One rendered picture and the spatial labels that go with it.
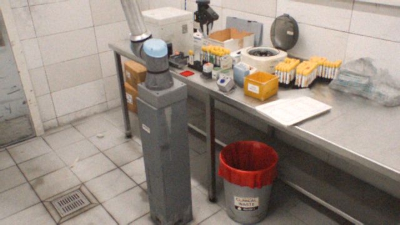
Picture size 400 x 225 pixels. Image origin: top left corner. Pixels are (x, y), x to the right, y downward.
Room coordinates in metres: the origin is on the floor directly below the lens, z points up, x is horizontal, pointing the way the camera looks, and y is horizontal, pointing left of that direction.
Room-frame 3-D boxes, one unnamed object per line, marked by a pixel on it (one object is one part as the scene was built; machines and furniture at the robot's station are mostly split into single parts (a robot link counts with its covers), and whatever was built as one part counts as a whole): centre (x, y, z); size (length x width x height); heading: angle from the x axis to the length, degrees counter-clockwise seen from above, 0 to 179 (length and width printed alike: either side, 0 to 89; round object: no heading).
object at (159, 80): (1.79, 0.22, 1.00); 0.15 x 0.15 x 0.10
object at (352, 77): (1.83, -0.84, 0.97); 0.26 x 0.17 x 0.19; 53
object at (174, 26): (2.51, 0.22, 1.03); 0.31 x 0.27 x 0.30; 39
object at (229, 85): (1.86, -0.15, 0.92); 0.13 x 0.07 x 0.08; 129
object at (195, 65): (2.22, 0.00, 0.93); 0.17 x 0.09 x 0.11; 39
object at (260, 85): (1.79, -0.32, 0.93); 0.13 x 0.13 x 0.10; 44
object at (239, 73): (1.94, -0.23, 0.92); 0.10 x 0.07 x 0.10; 31
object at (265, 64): (2.14, -0.37, 0.94); 0.30 x 0.24 x 0.12; 120
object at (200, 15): (2.09, -0.03, 1.26); 0.09 x 0.08 x 0.12; 39
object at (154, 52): (1.79, 0.23, 1.12); 0.13 x 0.12 x 0.14; 32
